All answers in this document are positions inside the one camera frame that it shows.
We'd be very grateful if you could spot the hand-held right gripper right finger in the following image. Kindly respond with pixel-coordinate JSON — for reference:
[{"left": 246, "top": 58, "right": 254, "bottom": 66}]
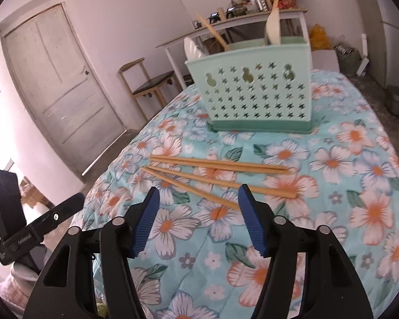
[{"left": 238, "top": 184, "right": 375, "bottom": 319}]

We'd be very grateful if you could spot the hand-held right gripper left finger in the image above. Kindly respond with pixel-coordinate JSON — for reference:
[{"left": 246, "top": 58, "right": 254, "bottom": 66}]
[{"left": 23, "top": 186, "right": 161, "bottom": 319}]

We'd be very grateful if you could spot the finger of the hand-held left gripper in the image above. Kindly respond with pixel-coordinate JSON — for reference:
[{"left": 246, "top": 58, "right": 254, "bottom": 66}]
[{"left": 36, "top": 194, "right": 86, "bottom": 239}]

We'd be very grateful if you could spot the green plastic utensil holder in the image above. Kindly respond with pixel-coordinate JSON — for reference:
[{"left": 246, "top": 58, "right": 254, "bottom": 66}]
[{"left": 184, "top": 38, "right": 314, "bottom": 135}]

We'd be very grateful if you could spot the floral light blue bedcover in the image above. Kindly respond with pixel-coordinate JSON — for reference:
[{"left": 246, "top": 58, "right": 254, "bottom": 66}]
[{"left": 70, "top": 68, "right": 399, "bottom": 319}]

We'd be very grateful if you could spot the white panel door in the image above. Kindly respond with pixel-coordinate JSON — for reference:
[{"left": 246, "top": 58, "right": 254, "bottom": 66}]
[{"left": 0, "top": 3, "right": 126, "bottom": 174}]

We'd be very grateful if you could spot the wooden chair with dark seat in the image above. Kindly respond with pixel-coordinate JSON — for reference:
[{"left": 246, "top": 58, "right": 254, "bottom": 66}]
[{"left": 118, "top": 58, "right": 184, "bottom": 122}]

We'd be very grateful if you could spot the white storage box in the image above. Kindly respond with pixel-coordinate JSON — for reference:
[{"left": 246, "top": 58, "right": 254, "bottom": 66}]
[{"left": 311, "top": 49, "right": 340, "bottom": 72}]

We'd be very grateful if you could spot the metal trash can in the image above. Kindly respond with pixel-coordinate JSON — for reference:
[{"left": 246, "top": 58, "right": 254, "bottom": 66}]
[{"left": 386, "top": 86, "right": 399, "bottom": 118}]

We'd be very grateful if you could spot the green bag with cans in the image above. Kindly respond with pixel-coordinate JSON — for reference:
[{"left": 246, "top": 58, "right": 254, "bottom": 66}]
[{"left": 334, "top": 41, "right": 363, "bottom": 74}]

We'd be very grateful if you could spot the yellow plastic bag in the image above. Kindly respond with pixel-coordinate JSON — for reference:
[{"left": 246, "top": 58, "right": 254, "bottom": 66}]
[{"left": 309, "top": 24, "right": 330, "bottom": 51}]

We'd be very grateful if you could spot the white table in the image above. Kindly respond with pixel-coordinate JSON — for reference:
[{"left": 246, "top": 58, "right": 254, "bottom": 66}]
[{"left": 156, "top": 7, "right": 310, "bottom": 90}]

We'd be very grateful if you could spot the grey refrigerator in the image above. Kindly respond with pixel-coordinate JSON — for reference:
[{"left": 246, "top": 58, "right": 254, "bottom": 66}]
[{"left": 366, "top": 0, "right": 399, "bottom": 87}]

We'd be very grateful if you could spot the white bracket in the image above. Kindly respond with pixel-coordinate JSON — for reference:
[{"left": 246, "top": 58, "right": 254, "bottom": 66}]
[{"left": 356, "top": 33, "right": 370, "bottom": 75}]

